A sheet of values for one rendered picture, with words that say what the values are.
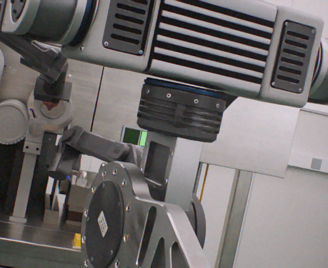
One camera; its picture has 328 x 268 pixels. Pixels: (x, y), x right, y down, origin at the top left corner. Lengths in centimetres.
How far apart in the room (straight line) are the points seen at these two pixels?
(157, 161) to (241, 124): 144
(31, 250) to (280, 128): 112
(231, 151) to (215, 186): 245
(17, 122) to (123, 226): 113
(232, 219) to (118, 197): 174
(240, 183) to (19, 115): 101
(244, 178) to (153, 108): 171
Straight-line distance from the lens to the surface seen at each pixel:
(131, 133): 246
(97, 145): 175
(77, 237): 191
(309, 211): 524
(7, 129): 212
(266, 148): 258
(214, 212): 502
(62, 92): 198
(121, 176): 106
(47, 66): 179
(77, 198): 211
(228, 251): 279
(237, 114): 254
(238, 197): 275
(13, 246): 187
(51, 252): 188
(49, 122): 211
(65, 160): 193
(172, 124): 105
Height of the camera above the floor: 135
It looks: 3 degrees down
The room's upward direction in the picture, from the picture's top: 12 degrees clockwise
